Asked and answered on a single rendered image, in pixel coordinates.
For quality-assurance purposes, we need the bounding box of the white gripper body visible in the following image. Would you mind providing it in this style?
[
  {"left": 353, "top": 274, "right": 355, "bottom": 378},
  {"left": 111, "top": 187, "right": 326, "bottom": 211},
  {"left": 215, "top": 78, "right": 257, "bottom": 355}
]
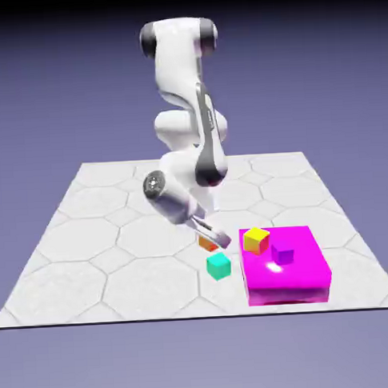
[{"left": 185, "top": 213, "right": 233, "bottom": 252}]

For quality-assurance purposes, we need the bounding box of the small orange cube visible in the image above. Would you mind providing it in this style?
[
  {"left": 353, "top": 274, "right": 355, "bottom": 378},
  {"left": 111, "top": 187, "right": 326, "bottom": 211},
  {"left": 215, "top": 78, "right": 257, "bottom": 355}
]
[{"left": 198, "top": 233, "right": 220, "bottom": 254}]

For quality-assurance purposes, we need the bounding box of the small teal cube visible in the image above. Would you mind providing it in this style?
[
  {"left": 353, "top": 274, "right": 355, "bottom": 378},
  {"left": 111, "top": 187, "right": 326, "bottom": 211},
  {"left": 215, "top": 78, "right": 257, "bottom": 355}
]
[{"left": 205, "top": 251, "right": 233, "bottom": 282}]

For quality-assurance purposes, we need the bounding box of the small yellow cube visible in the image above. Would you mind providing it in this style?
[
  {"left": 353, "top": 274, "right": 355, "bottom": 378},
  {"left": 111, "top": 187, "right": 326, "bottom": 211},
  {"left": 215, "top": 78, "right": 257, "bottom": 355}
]
[{"left": 242, "top": 226, "right": 272, "bottom": 256}]

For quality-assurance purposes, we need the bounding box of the small purple cube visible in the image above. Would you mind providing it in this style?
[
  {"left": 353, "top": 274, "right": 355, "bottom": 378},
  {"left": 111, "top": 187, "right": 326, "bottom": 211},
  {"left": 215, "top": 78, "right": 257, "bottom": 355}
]
[{"left": 270, "top": 242, "right": 295, "bottom": 267}]

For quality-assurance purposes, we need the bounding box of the large magenta box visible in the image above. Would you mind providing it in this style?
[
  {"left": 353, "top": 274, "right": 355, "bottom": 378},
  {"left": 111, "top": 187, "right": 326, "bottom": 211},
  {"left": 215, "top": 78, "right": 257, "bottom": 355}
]
[{"left": 238, "top": 224, "right": 334, "bottom": 308}]

